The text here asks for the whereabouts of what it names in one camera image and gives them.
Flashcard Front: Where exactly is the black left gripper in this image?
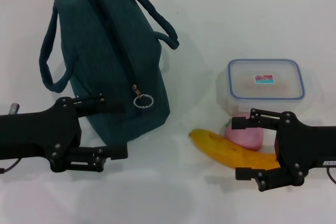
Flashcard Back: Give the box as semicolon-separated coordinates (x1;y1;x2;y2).
0;93;130;174

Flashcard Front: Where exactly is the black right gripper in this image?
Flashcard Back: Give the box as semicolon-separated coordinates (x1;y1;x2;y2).
230;108;336;193

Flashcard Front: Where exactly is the pink toy peach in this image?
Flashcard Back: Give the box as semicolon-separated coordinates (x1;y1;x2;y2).
223;112;264;152

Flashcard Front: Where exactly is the yellow banana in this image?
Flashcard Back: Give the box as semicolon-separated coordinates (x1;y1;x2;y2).
188;129;281;170

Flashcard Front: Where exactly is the clear blue-rimmed lunch box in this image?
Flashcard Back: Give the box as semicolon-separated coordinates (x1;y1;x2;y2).
216;58;314;118

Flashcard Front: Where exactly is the dark teal insulated lunch bag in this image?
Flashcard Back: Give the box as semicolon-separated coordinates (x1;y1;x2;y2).
38;0;181;141

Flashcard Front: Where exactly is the dark right gripper cable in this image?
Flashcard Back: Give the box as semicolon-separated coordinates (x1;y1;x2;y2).
326;167;336;183

